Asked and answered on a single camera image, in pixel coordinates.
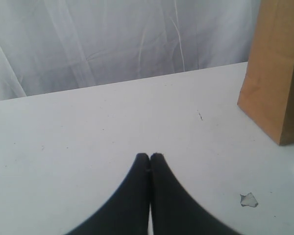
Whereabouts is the white backdrop curtain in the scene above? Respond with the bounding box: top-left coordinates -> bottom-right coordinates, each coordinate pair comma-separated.
0,0 -> 260,100

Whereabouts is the small clear plastic scrap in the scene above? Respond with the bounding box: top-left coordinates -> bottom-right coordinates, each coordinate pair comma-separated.
240,192 -> 259,208

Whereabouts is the brown paper shopping bag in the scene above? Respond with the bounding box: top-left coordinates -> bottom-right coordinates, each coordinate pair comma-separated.
238,0 -> 294,145

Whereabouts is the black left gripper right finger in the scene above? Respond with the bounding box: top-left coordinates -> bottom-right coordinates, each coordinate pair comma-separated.
150,153 -> 237,235

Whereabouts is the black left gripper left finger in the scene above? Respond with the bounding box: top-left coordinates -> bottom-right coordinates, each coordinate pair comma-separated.
68,153 -> 151,235

